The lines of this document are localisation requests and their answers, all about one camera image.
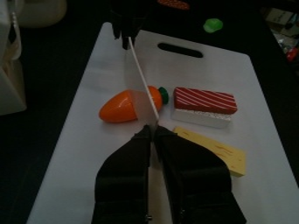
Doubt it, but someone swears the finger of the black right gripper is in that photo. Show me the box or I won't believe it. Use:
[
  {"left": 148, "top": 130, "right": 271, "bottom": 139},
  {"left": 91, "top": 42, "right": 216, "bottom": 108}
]
[
  {"left": 126, "top": 0, "right": 147, "bottom": 50},
  {"left": 110, "top": 0, "right": 128, "bottom": 40}
]

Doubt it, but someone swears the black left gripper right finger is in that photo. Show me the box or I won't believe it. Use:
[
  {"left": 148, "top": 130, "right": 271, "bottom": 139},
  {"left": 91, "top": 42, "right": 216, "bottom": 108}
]
[{"left": 154, "top": 125, "right": 249, "bottom": 224}]

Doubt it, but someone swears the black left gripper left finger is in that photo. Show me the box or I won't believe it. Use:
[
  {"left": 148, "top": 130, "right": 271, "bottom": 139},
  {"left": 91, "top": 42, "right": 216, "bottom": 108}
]
[{"left": 91, "top": 123, "right": 154, "bottom": 224}]

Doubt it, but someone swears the orange toy carrot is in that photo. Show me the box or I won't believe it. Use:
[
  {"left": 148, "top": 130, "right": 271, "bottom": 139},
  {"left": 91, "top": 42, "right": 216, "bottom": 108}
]
[{"left": 98, "top": 85, "right": 171, "bottom": 124}]

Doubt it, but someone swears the red oval toy food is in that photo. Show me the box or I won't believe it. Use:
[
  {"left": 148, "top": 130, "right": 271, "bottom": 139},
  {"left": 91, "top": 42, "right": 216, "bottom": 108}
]
[{"left": 156, "top": 0, "right": 192, "bottom": 11}]

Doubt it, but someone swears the yellow egg toy sushi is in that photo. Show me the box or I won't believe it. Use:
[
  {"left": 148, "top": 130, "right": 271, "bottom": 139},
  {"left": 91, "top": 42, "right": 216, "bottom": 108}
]
[{"left": 172, "top": 125, "right": 249, "bottom": 179}]

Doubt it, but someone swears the white plastic cutting board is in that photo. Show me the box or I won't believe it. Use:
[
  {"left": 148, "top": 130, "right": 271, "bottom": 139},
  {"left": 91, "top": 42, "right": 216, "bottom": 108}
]
[{"left": 24, "top": 21, "right": 299, "bottom": 224}]

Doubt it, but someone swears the green toy leaf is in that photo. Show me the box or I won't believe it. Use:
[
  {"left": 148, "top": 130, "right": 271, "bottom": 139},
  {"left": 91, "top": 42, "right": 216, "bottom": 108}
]
[{"left": 202, "top": 17, "right": 224, "bottom": 34}]

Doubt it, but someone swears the red striped toy sushi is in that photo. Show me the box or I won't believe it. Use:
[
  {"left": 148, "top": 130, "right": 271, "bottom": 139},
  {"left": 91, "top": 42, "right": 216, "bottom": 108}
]
[{"left": 170, "top": 86, "right": 239, "bottom": 130}]

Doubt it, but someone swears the white toy knife block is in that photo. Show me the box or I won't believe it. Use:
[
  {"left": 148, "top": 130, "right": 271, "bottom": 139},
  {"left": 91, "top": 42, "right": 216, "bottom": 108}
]
[{"left": 0, "top": 0, "right": 28, "bottom": 116}]

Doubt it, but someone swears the cardboard box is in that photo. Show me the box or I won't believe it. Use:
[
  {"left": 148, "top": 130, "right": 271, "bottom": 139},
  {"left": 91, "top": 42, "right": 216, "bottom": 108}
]
[{"left": 265, "top": 7, "right": 299, "bottom": 28}]

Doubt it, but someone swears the small red object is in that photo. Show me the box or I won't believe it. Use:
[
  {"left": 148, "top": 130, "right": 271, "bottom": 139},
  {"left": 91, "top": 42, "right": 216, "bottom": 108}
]
[{"left": 285, "top": 46, "right": 299, "bottom": 63}]

